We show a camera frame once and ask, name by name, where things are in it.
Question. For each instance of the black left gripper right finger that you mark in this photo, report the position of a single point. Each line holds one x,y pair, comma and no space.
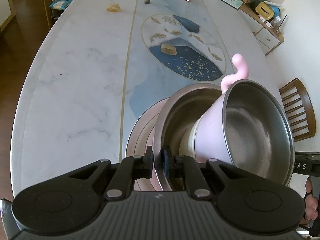
192,174

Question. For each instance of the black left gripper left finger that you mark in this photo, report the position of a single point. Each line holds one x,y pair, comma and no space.
121,177

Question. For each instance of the pink bear shaped plate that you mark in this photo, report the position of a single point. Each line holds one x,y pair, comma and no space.
140,138

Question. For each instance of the large stainless steel bowl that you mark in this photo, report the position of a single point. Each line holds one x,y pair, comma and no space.
178,114

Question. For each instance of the pink flamingo steel cup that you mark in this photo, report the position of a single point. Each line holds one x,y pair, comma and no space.
246,127

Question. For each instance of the person right hand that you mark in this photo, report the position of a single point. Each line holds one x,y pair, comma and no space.
311,203

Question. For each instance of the black seat wooden chair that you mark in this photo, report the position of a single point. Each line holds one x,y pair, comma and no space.
299,110

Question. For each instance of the beige tape roll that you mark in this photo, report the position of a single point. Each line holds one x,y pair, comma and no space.
168,49

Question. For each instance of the white wooden sideboard cabinet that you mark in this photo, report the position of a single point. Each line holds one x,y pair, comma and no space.
261,29

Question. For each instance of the blue globe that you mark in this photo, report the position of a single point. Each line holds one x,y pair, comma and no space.
276,10

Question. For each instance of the yellow tissue holder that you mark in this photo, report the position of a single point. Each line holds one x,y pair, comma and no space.
263,10

